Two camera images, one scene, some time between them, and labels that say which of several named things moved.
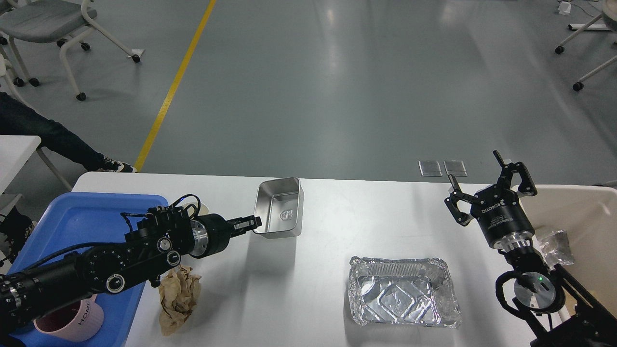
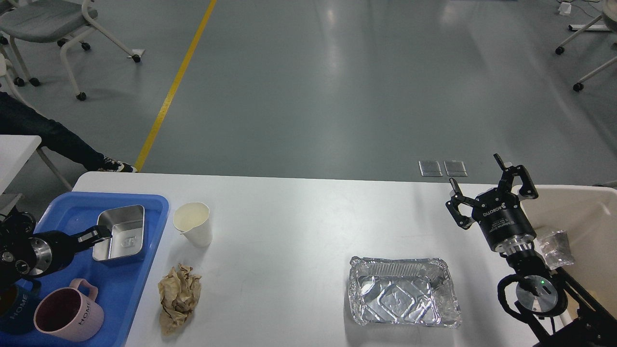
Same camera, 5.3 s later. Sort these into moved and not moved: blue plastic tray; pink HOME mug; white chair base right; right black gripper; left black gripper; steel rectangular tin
Moved: left black gripper; steel rectangular tin
Not moved: white chair base right; blue plastic tray; pink HOME mug; right black gripper
